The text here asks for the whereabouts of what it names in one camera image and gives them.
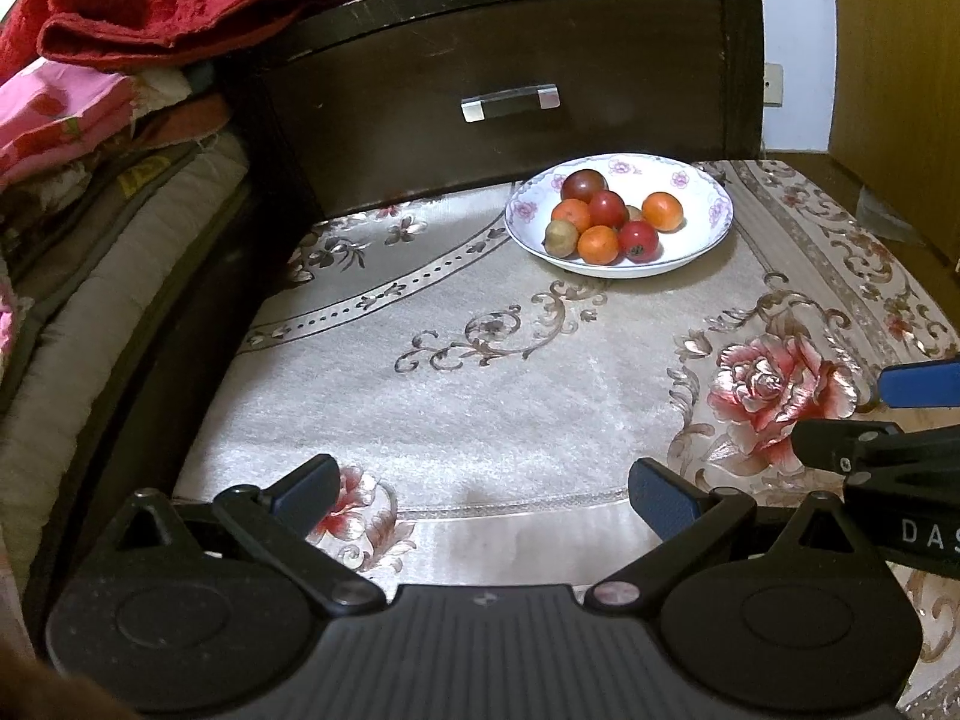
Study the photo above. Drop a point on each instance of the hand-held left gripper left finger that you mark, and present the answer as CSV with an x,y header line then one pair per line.
x,y
307,491

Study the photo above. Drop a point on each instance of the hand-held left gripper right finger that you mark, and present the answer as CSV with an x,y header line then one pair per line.
x,y
660,499

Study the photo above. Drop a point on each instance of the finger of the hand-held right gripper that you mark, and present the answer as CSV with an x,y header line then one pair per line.
x,y
862,446
919,384

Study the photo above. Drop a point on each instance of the orange tangerine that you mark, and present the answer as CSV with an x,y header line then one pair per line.
x,y
663,211
571,215
598,245

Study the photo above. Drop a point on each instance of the brown kiwi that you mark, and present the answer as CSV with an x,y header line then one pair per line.
x,y
634,212
560,238

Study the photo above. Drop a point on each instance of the white floral plate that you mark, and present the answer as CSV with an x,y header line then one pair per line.
x,y
697,187

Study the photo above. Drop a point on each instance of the dark red tomato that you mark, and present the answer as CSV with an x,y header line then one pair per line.
x,y
584,184

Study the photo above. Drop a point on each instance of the clear plastic wrap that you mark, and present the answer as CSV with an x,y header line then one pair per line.
x,y
889,214

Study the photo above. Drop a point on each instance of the beige floral mat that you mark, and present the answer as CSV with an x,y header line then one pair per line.
x,y
487,390

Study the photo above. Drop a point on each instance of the grey mattress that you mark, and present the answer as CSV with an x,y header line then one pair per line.
x,y
90,315

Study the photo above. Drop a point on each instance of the yellow wooden cabinet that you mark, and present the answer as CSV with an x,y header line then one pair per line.
x,y
892,52

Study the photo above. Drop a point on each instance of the dark wooden nightstand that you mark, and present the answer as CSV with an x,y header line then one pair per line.
x,y
375,112

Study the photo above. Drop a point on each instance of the stack of folded bedding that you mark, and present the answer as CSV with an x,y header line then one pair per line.
x,y
67,135

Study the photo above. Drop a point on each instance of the red towel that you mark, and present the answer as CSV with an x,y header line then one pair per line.
x,y
150,7

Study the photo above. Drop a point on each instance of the white wall socket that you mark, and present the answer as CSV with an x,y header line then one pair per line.
x,y
773,82

